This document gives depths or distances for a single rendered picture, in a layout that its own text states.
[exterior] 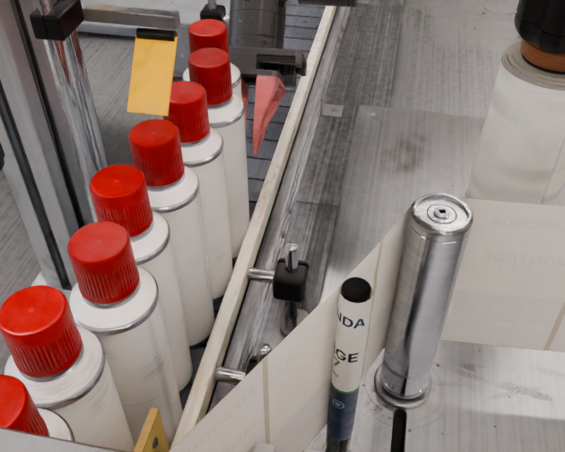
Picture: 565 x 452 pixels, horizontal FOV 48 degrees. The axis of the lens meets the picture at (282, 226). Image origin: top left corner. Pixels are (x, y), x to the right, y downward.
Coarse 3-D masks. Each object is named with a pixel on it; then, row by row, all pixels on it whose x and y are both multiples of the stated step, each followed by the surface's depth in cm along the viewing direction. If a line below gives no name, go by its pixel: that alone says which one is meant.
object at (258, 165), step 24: (288, 24) 99; (312, 24) 99; (288, 48) 93; (288, 96) 83; (264, 144) 75; (264, 168) 72; (216, 312) 57; (192, 360) 52; (192, 384) 51; (216, 384) 54
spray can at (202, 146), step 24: (192, 96) 44; (168, 120) 45; (192, 120) 45; (192, 144) 46; (216, 144) 47; (192, 168) 46; (216, 168) 48; (216, 192) 49; (216, 216) 51; (216, 240) 52; (216, 264) 54; (216, 288) 56
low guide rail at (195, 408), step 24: (312, 48) 85; (312, 72) 81; (288, 120) 72; (288, 144) 69; (264, 192) 63; (264, 216) 60; (240, 264) 56; (240, 288) 54; (216, 336) 50; (216, 360) 48; (192, 408) 45
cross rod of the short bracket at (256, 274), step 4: (248, 268) 56; (252, 268) 56; (256, 268) 56; (248, 272) 56; (252, 272) 56; (256, 272) 56; (260, 272) 56; (264, 272) 56; (268, 272) 56; (272, 272) 56; (248, 276) 56; (252, 276) 56; (256, 276) 56; (260, 276) 56; (264, 276) 55; (268, 276) 55; (272, 276) 55; (248, 280) 56; (252, 280) 56; (256, 280) 56; (260, 280) 56; (264, 280) 56; (268, 280) 55; (272, 280) 55
